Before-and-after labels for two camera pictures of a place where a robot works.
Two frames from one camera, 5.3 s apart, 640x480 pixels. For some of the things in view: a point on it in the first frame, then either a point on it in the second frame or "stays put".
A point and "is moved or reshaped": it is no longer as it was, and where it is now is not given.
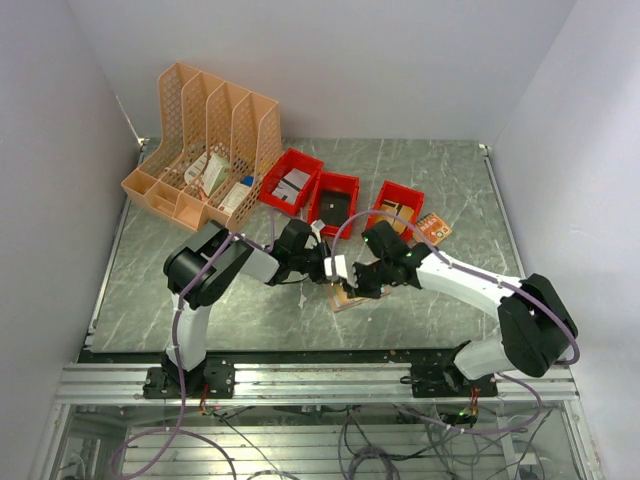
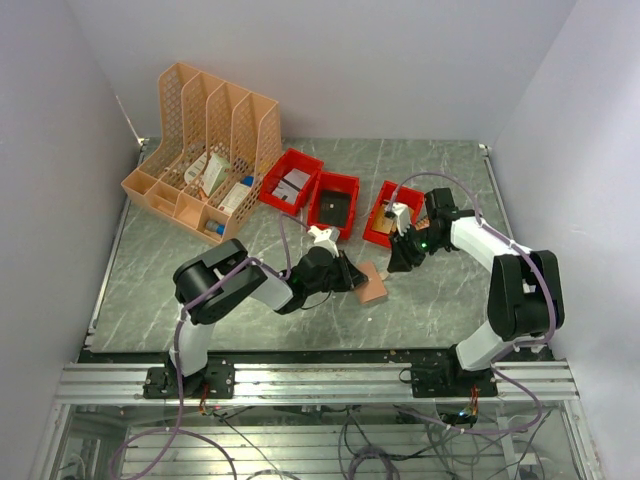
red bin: (400, 194) stays put
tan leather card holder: (340, 300) is moved or reshaped
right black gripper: (360, 289) to (402, 257)
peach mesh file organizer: (216, 146) stays put
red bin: (332, 200) stays put
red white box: (234, 197) stays put
